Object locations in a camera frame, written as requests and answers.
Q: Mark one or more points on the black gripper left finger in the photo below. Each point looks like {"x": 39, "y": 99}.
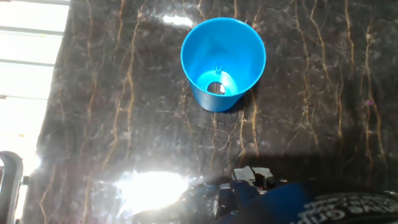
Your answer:
{"x": 231, "y": 199}

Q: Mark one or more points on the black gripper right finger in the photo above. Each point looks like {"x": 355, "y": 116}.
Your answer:
{"x": 264, "y": 177}

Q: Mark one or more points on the blue plastic cup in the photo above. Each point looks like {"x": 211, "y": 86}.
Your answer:
{"x": 222, "y": 62}

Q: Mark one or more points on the dark marble pattern mat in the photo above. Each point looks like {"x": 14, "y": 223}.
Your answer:
{"x": 186, "y": 140}

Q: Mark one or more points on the black metal clamp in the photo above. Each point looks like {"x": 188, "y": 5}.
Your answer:
{"x": 11, "y": 186}

